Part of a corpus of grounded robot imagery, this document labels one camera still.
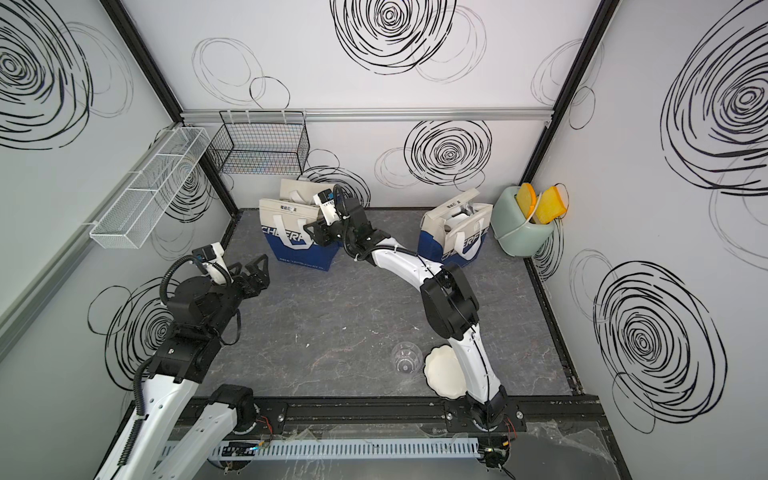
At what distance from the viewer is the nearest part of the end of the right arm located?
0.71m

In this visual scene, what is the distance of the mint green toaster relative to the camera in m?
0.98

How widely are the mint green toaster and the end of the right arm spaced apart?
423 mm
